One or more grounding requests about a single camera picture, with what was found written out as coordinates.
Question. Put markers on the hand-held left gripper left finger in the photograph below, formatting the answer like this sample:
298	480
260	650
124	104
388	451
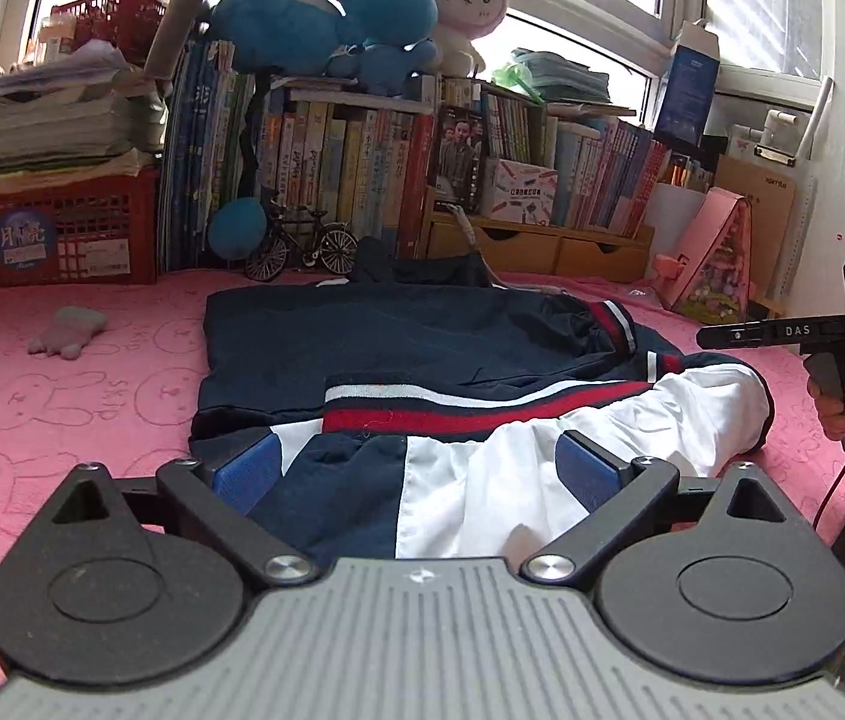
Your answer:
246	476

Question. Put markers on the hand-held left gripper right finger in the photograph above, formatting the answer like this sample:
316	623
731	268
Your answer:
587	469

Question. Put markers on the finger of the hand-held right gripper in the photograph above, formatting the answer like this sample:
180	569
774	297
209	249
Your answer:
730	336

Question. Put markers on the navy and white jacket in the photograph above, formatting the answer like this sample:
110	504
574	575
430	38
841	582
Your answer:
392	330

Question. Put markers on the small pink plastic toy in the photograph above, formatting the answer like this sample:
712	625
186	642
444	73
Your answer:
670	277

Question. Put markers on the pink triangular toy house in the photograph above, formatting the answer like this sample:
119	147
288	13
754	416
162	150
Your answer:
707	240

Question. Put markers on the brown cardboard clipboard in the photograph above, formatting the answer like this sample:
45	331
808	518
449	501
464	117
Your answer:
767	210

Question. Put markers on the wooden drawer organizer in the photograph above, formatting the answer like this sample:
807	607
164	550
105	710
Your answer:
595	255

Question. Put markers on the black miniature bicycle model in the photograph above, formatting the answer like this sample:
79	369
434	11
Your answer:
265	262

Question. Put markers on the small grey plush toy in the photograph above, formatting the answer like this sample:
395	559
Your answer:
66	330

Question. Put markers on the blue plush ball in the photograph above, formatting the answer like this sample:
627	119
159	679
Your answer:
237	226

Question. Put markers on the dark blue carton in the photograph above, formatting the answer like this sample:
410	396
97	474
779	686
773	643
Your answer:
685	90

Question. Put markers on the white colourful-print box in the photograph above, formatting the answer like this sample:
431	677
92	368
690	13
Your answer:
520	191

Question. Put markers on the red plastic crate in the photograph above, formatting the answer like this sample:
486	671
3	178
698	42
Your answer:
92	217

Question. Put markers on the teal paper stack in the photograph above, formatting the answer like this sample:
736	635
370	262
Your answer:
565	79

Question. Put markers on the row of books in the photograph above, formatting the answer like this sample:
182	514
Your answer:
347	165

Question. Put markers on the stack of papers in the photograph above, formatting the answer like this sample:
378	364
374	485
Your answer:
47	120

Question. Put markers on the grey cardboard tube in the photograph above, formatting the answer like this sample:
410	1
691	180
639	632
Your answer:
179	22

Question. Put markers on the teal plush toy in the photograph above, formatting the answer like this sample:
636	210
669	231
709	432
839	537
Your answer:
272	15

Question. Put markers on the red mesh basket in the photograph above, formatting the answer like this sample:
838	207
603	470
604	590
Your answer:
115	22

